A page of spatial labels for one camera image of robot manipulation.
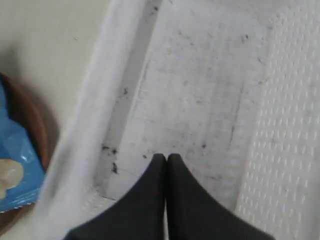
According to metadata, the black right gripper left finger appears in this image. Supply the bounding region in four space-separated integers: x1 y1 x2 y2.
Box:
65 153 167 240

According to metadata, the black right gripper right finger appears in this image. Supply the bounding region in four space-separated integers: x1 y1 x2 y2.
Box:
165 153 273 240

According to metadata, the blue Lays chips bag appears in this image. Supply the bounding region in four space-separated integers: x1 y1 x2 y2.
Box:
0 77 45 213

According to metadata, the white perforated plastic basket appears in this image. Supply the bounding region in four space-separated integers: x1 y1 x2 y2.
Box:
33 0 320 240

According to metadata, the brown wooden plate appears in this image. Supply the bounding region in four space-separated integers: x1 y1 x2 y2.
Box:
0 73 50 171

